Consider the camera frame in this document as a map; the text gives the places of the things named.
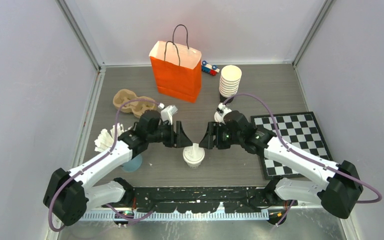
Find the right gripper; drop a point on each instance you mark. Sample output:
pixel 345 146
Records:
pixel 207 142

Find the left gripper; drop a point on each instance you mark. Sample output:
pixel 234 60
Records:
pixel 179 139

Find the orange paper bag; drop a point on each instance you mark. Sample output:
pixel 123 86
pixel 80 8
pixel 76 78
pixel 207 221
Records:
pixel 177 68

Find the white paper coffee cup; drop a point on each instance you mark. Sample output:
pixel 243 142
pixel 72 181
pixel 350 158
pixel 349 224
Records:
pixel 218 117

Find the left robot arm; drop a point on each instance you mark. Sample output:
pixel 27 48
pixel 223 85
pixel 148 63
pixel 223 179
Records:
pixel 71 193

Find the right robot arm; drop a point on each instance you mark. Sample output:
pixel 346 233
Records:
pixel 335 186

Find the blue plastic cup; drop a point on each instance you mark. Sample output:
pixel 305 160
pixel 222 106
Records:
pixel 132 165

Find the stack of white paper cups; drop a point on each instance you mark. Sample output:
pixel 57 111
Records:
pixel 229 81

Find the red blue toy car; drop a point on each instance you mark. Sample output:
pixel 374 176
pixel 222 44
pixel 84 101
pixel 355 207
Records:
pixel 208 68

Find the crumpled white paper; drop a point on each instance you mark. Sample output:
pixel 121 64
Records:
pixel 106 137

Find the black white checkerboard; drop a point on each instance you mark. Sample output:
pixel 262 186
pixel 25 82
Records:
pixel 301 129

